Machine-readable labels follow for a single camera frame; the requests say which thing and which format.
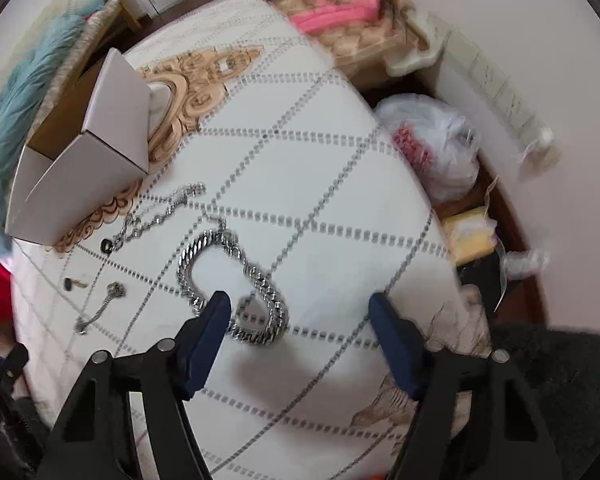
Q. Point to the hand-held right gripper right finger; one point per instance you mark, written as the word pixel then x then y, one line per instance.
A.
pixel 392 332

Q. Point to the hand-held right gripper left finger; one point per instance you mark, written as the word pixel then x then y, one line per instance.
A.
pixel 211 330

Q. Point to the white cardboard box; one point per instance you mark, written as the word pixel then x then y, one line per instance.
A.
pixel 87 160

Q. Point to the yellow box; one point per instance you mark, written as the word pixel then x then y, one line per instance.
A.
pixel 467 235

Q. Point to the clear plastic bottle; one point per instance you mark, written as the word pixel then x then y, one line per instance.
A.
pixel 522 262

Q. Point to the small dark earring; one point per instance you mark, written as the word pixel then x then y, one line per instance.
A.
pixel 70 284

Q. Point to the white patterned tablecloth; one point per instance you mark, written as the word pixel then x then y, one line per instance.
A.
pixel 280 185

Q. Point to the dark grey fuzzy cushion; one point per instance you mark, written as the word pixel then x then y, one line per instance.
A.
pixel 555 390

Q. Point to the white plastic bag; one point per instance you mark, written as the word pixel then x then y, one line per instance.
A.
pixel 430 145

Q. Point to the light blue fluffy cloth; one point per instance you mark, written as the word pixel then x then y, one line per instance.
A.
pixel 15 105

